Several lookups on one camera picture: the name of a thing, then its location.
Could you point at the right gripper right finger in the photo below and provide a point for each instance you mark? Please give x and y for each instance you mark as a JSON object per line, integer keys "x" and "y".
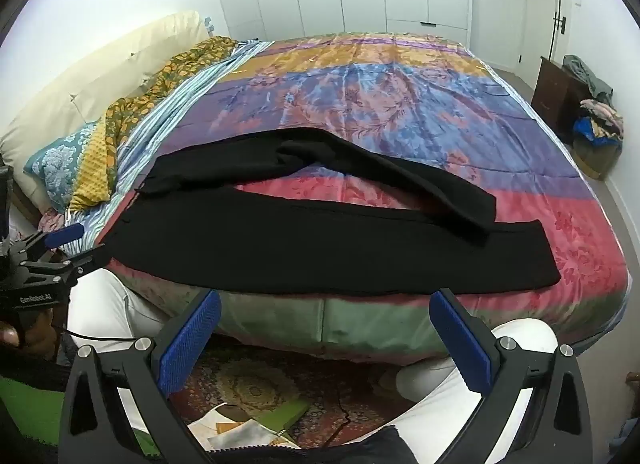
{"x": 555, "y": 427}

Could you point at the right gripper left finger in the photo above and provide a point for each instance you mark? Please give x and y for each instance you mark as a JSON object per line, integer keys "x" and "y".
{"x": 151, "y": 369}

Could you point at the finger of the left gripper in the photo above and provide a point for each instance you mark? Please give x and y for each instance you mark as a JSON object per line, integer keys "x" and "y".
{"x": 40, "y": 242}
{"x": 66, "y": 272}

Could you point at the black pants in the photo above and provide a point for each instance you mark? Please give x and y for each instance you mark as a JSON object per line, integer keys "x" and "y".
{"x": 192, "y": 222}

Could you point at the green sleeve forearm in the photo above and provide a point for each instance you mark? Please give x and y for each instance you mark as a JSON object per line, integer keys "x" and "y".
{"x": 37, "y": 415}

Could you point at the person left hand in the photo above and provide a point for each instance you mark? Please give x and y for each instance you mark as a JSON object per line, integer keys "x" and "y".
{"x": 8, "y": 335}

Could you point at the yellow patterned pillow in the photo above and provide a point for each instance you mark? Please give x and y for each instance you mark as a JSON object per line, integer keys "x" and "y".
{"x": 96, "y": 172}

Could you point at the teal floral pillow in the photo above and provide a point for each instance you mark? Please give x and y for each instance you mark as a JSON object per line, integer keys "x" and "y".
{"x": 56, "y": 165}

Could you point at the papers on floor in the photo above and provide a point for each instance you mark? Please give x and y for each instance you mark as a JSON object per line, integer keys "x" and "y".
{"x": 228, "y": 427}

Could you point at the cream pillow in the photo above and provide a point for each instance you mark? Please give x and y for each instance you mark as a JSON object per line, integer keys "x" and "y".
{"x": 84, "y": 91}

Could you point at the patterned floor rug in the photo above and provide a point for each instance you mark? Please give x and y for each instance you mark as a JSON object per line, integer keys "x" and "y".
{"x": 338, "y": 401}

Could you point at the green orange floral blanket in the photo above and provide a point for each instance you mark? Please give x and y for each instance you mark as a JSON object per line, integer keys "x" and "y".
{"x": 126, "y": 113}

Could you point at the pile of clothes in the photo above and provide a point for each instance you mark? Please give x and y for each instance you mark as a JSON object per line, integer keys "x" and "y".
{"x": 598, "y": 131}

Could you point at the dark wooden nightstand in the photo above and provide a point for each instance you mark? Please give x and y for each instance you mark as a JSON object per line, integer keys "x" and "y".
{"x": 557, "y": 98}

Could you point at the white door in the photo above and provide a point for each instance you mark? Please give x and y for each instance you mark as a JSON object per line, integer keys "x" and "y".
{"x": 538, "y": 38}

